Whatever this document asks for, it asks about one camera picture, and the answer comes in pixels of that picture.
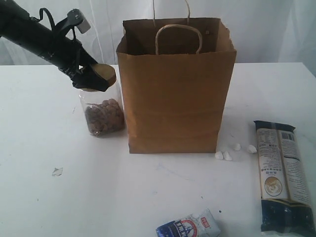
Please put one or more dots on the small white pebble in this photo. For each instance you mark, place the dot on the small white pebble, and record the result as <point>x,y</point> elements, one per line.
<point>237,147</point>
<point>219,155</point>
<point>251,149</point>
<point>227,156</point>

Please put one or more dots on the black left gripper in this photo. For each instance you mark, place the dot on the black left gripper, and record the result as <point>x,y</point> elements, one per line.
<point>77,65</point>

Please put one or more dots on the plastic nut jar yellow lid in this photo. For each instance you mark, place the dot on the plastic nut jar yellow lid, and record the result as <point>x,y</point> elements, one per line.
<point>103,110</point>

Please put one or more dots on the blue white salt packet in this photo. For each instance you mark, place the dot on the blue white salt packet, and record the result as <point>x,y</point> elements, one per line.
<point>201,225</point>

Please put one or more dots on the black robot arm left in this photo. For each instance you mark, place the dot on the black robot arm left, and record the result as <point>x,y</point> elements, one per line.
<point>48,40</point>

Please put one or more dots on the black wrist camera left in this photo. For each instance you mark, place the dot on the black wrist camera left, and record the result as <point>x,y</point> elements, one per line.
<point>75,18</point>

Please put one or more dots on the brown paper bag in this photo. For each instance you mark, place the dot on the brown paper bag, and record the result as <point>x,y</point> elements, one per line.
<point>175,76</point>

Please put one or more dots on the black beige noodle package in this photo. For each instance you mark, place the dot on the black beige noodle package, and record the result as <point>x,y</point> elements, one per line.
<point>285,197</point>

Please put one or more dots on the small clear plastic scrap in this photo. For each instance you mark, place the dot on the small clear plastic scrap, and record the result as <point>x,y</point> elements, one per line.
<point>57,172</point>

